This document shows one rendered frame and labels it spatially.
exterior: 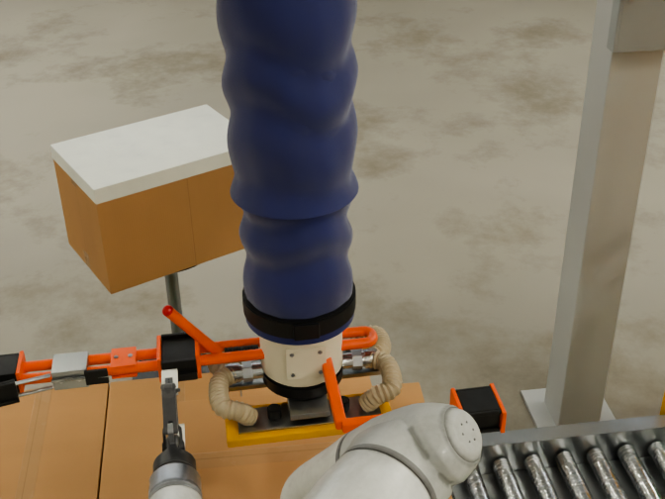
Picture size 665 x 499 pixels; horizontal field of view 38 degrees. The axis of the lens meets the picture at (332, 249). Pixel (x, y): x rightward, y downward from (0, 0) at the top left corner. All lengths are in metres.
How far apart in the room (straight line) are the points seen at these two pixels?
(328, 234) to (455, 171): 3.65
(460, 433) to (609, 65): 1.96
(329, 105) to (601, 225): 1.72
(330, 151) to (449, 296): 2.71
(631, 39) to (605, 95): 0.20
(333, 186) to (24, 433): 1.54
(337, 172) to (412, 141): 4.03
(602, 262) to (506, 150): 2.44
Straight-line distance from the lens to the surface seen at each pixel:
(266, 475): 2.13
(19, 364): 2.02
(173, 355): 1.97
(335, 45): 1.60
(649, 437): 2.89
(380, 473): 1.09
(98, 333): 4.23
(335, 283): 1.82
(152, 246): 3.31
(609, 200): 3.17
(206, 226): 3.37
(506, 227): 4.88
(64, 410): 3.01
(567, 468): 2.77
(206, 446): 2.22
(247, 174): 1.71
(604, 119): 3.02
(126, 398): 3.01
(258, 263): 1.81
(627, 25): 2.87
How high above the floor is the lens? 2.45
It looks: 32 degrees down
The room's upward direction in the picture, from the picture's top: 1 degrees counter-clockwise
